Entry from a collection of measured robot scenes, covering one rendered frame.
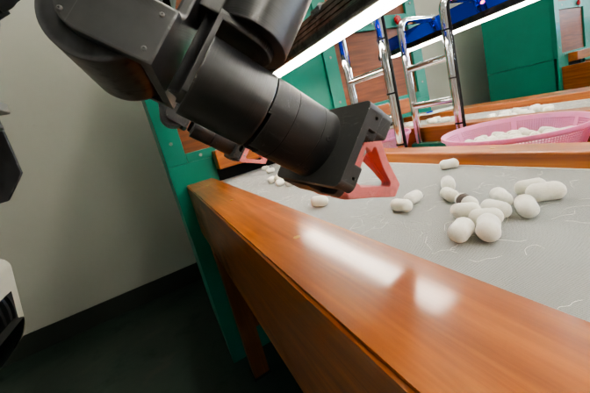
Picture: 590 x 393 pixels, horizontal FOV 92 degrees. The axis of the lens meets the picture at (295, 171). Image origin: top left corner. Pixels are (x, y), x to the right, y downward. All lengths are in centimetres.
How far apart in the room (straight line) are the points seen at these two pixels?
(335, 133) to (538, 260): 20
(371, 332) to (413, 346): 3
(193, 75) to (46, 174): 195
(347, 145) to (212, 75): 10
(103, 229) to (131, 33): 195
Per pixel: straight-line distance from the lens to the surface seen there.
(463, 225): 33
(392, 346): 20
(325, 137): 21
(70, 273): 220
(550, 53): 328
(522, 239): 35
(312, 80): 131
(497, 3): 105
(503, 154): 58
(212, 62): 19
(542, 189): 42
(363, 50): 152
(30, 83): 216
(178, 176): 110
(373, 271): 26
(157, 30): 19
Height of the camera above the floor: 90
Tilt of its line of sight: 10 degrees down
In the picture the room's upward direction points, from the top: 14 degrees counter-clockwise
